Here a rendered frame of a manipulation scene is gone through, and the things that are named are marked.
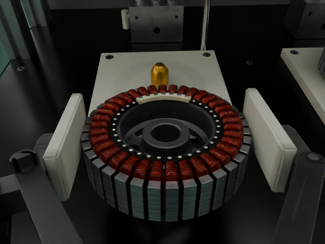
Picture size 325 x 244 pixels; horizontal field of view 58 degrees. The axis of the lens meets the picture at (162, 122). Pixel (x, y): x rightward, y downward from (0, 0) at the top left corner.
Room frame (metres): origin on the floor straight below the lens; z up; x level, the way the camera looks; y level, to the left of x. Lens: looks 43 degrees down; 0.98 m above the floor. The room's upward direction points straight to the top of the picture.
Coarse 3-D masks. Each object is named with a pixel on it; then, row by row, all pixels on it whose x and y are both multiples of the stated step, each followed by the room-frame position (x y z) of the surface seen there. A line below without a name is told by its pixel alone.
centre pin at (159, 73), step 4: (156, 64) 0.27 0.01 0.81; (160, 64) 0.27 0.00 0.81; (152, 68) 0.27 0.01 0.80; (156, 68) 0.27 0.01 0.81; (160, 68) 0.27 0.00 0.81; (164, 68) 0.27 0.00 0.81; (152, 72) 0.27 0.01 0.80; (156, 72) 0.27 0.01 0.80; (160, 72) 0.27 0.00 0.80; (164, 72) 0.27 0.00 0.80; (152, 76) 0.27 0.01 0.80; (156, 76) 0.26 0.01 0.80; (160, 76) 0.26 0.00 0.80; (164, 76) 0.26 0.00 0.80; (152, 80) 0.27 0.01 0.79; (156, 80) 0.26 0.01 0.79; (160, 80) 0.26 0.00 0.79; (164, 80) 0.26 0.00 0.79; (152, 84) 0.27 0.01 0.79; (156, 84) 0.26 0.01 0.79; (160, 84) 0.26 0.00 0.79; (164, 84) 0.26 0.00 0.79
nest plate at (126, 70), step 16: (112, 64) 0.32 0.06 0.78; (128, 64) 0.32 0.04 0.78; (144, 64) 0.32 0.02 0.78; (176, 64) 0.31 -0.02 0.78; (192, 64) 0.31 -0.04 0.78; (208, 64) 0.31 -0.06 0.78; (96, 80) 0.28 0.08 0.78; (112, 80) 0.28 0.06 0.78; (128, 80) 0.28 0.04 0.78; (144, 80) 0.28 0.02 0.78; (176, 80) 0.28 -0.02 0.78; (192, 80) 0.28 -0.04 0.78; (208, 80) 0.28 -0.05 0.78; (96, 96) 0.25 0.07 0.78; (112, 96) 0.25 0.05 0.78; (224, 96) 0.25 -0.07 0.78
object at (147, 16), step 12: (132, 0) 0.41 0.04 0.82; (144, 0) 0.41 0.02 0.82; (156, 0) 0.41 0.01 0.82; (168, 0) 0.41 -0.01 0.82; (180, 0) 0.41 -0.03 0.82; (132, 12) 0.39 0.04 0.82; (144, 12) 0.39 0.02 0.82; (156, 12) 0.39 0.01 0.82; (168, 12) 0.39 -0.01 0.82; (180, 12) 0.39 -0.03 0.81; (132, 24) 0.39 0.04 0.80; (144, 24) 0.39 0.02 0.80; (156, 24) 0.39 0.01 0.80; (168, 24) 0.39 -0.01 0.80; (180, 24) 0.39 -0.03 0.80; (132, 36) 0.39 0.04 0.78; (144, 36) 0.39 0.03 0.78; (156, 36) 0.39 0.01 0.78; (168, 36) 0.39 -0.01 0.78; (180, 36) 0.39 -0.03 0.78
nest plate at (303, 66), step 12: (288, 48) 0.35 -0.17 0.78; (300, 48) 0.35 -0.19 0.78; (312, 48) 0.35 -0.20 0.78; (288, 60) 0.33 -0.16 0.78; (300, 60) 0.32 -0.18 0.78; (312, 60) 0.32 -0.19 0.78; (300, 72) 0.30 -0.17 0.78; (312, 72) 0.30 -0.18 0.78; (300, 84) 0.28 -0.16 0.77; (312, 84) 0.27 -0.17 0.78; (324, 84) 0.27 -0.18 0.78; (312, 96) 0.25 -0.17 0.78; (324, 96) 0.25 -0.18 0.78; (324, 108) 0.23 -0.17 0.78; (324, 120) 0.22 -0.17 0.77
